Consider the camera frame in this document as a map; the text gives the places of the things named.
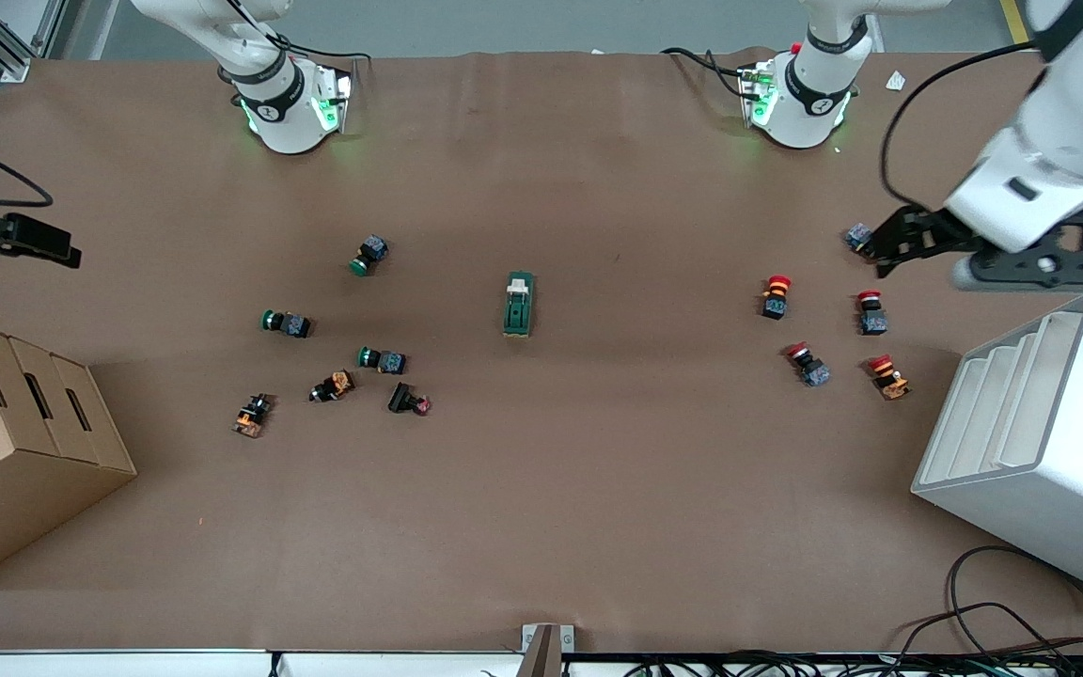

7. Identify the brown cardboard box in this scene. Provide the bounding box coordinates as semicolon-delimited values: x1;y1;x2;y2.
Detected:
0;313;138;591

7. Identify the black button orange block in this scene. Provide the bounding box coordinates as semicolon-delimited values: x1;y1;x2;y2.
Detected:
232;393;275;439
308;370;356;403

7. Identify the green load switch white lever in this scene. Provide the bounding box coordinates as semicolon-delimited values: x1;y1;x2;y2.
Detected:
502;271;539;339

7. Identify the black left arm base cable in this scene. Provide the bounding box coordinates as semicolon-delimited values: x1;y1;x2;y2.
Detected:
662;47;754;100

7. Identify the aluminium profile frame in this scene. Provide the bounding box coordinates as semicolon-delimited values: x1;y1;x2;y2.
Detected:
0;0;68;84

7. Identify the black right arm base cable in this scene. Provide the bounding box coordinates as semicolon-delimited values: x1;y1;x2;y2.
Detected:
231;0;373;65

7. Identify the black arm base cable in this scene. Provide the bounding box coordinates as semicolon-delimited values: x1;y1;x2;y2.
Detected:
662;47;754;100
231;0;373;65

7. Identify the green push button switch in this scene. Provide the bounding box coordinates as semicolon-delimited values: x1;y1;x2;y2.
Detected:
260;309;314;339
357;346;408;375
349;234;390;277

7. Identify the black cable bundle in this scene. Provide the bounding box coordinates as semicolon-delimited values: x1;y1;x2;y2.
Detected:
626;649;1083;677

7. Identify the white stepped storage rack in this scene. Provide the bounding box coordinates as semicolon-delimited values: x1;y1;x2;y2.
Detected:
911;291;1083;605

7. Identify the red mushroom button orange block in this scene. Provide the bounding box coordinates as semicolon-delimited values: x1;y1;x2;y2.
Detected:
866;354;913;401
760;275;793;321

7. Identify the black looped floor cable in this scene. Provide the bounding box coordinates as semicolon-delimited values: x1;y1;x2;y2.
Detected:
894;545;1083;677

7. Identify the black switch red indicator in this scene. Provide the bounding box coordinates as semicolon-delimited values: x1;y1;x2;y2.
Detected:
387;381;432;417

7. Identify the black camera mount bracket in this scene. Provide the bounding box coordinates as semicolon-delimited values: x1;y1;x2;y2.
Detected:
974;205;1083;288

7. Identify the metal table edge bracket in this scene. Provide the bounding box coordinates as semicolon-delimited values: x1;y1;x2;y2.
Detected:
521;622;575;677

